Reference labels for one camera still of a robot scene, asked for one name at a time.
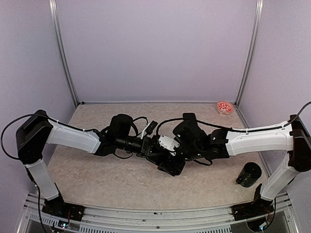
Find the black phone case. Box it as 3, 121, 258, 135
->
146, 145, 173, 171
183, 113, 197, 122

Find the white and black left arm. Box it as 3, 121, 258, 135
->
16, 110, 157, 216

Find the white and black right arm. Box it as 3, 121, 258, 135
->
157, 114, 311, 216

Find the red and white patterned bowl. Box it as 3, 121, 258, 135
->
216, 101, 234, 116

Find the black cup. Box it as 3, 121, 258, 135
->
236, 162, 262, 187

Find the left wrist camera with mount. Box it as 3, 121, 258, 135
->
140, 120, 158, 139

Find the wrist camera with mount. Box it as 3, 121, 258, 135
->
158, 135, 180, 156
140, 120, 158, 139

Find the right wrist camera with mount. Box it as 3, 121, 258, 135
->
158, 135, 180, 156

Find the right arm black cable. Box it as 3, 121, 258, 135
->
155, 117, 248, 139

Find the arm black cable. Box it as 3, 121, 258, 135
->
0, 114, 98, 160
155, 117, 248, 139

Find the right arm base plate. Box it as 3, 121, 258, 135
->
231, 184, 275, 221

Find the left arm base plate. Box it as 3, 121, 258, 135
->
42, 196, 85, 222

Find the front aluminium rail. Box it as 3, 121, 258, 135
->
15, 193, 300, 233

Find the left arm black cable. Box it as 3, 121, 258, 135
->
0, 114, 98, 160

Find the left aluminium frame post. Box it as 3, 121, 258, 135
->
49, 0, 79, 108

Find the aluminium frame post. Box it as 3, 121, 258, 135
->
234, 0, 264, 108
49, 0, 79, 108

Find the right aluminium frame post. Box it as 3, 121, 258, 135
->
234, 0, 264, 108

